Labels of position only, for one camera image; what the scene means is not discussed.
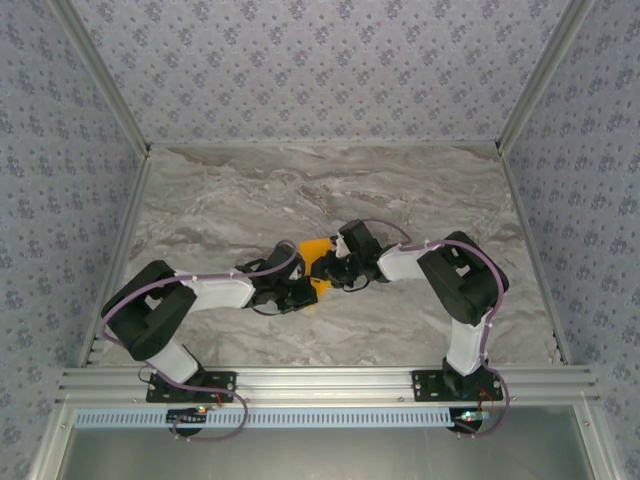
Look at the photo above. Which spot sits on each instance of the orange cloth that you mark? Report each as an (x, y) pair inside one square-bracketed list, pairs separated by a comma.
[(315, 250)]

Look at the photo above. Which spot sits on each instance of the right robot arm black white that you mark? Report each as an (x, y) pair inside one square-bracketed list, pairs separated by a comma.
[(405, 265)]

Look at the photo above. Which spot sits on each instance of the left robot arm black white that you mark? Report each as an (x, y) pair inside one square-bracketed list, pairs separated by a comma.
[(220, 292)]

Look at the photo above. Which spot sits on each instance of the small circuit board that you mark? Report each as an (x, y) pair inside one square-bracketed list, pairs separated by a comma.
[(467, 416), (187, 416)]

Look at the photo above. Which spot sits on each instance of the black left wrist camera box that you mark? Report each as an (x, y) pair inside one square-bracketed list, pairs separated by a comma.
[(287, 260)]

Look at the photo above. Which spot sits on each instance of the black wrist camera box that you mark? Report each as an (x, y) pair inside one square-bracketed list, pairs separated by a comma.
[(360, 235), (287, 260)]

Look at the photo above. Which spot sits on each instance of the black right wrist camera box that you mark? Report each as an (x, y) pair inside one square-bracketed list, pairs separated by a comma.
[(360, 235)]

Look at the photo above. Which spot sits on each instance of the aluminium mounting rail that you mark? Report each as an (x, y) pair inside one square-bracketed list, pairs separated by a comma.
[(325, 382)]

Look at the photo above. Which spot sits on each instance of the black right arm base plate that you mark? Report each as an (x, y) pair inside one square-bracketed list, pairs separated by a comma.
[(430, 387)]

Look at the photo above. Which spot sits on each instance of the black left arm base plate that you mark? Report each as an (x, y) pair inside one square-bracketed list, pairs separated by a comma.
[(165, 390)]

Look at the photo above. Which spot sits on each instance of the aluminium side rail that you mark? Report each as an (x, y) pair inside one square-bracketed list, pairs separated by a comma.
[(535, 260), (117, 240)]

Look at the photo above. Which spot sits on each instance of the aluminium frame post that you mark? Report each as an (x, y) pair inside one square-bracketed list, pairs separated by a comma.
[(100, 75), (545, 75)]

